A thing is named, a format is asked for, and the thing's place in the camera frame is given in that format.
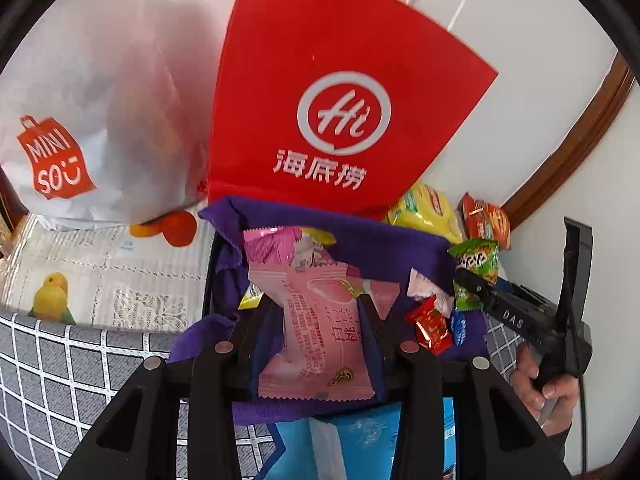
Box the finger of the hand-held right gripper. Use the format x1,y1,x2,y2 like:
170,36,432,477
452,267,498,307
492,280,550,308

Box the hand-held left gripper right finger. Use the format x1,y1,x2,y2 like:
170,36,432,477
357,292,571,480

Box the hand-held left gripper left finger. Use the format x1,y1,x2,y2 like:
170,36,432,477
60,295,283,480

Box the green candy packet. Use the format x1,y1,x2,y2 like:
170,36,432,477
447,238,501,313

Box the pink peach snack packet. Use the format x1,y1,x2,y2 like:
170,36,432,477
248,260,401,402

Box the white pink snack packet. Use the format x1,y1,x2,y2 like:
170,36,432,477
292,237,328,270

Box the magenta snack packet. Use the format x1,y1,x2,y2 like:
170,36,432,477
242,226,337,268

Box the person's right forearm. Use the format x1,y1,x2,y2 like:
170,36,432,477
544,421,575,463

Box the person's right hand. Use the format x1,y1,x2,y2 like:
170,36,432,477
509,344,577,437

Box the blue candy packet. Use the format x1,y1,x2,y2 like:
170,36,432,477
449,307,471,347

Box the pale pink candy wrapper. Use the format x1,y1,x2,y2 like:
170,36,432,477
406,268,455,316

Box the yellow candy wrapper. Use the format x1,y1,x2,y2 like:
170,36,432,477
238,284,263,311

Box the red candy packet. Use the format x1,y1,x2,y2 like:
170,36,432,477
404,296,453,356

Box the orange chips bag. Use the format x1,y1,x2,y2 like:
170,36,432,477
457,192,513,251

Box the blue tissue pack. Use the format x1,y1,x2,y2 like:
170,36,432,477
260,397,456,480

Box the yellow chips bag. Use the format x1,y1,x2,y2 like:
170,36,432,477
385,183,466,246

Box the purple towel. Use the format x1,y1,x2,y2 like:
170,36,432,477
167,195,488,426

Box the fruit print tablecloth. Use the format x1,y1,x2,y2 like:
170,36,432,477
0,210,216,333

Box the grey grid blanket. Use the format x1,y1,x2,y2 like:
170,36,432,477
0,307,521,480

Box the red paper bag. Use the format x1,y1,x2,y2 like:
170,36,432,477
206,0,500,221

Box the white plastic bag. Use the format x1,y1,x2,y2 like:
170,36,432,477
0,0,221,231

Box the wooden frame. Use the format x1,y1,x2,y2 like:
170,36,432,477
500,52,636,228

